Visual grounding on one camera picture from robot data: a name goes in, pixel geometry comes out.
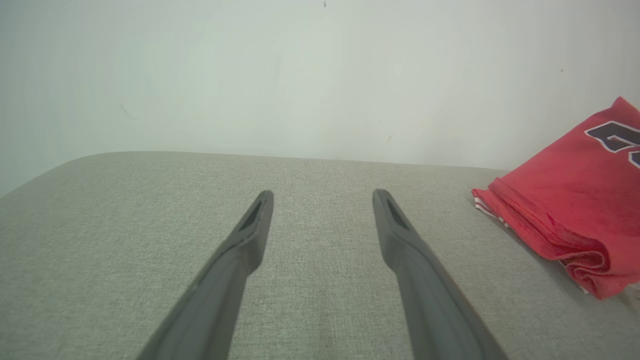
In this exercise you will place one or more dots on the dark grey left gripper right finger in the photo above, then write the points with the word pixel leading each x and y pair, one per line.
pixel 430 300

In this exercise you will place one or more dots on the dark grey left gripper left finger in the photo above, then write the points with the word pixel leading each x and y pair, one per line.
pixel 210 300

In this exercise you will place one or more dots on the red mesh jersey dark print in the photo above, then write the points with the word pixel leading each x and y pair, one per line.
pixel 575 200

